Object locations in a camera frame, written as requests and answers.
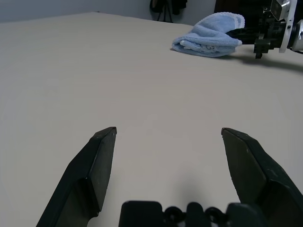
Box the light blue terry towel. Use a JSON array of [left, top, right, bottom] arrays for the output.
[[170, 12, 246, 58]]

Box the black tripod stand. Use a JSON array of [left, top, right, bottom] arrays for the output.
[[149, 0, 189, 23]]

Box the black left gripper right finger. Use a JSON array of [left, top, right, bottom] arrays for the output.
[[221, 127, 303, 227]]

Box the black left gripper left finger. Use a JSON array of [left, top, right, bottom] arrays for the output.
[[35, 126, 117, 227]]

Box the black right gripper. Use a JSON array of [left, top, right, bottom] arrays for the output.
[[226, 7, 285, 60]]

